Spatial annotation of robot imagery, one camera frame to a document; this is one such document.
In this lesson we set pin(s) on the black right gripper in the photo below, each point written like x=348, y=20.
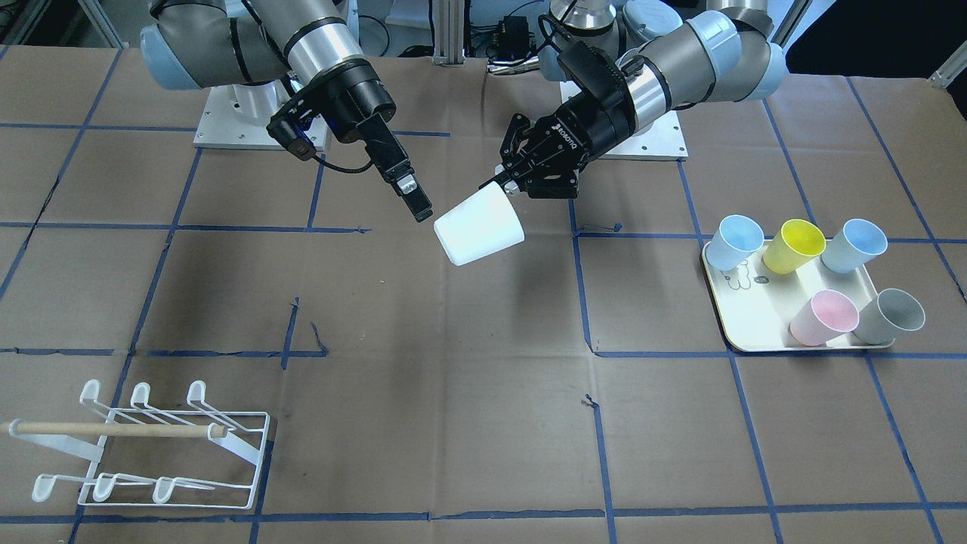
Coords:
x=357, y=101

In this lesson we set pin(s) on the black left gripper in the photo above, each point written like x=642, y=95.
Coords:
x=588, y=128

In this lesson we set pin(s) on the white ikea cup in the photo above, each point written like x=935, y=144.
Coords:
x=483, y=224

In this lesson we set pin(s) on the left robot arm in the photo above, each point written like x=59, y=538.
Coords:
x=722, y=54

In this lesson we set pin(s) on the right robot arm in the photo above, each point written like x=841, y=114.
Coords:
x=199, y=44

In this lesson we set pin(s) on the light blue cup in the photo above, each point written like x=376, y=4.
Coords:
x=738, y=237
x=857, y=242

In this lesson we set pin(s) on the yellow cup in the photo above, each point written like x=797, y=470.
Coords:
x=797, y=243

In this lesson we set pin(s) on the pink cup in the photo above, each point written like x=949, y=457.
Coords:
x=827, y=315

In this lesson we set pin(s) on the grey cup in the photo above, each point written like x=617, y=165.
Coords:
x=892, y=314

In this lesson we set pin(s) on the cream plastic tray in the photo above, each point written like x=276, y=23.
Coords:
x=756, y=306

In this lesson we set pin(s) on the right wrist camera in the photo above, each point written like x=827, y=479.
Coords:
x=289, y=132

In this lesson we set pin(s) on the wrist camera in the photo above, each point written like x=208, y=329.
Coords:
x=595, y=74
x=289, y=132

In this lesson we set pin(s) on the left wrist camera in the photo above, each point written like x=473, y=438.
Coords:
x=595, y=74

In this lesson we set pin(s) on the aluminium frame post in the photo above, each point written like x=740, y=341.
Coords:
x=449, y=23

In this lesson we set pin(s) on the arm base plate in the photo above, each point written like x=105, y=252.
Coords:
x=235, y=117
x=645, y=129

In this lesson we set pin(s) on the white wire cup rack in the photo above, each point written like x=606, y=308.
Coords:
x=143, y=456

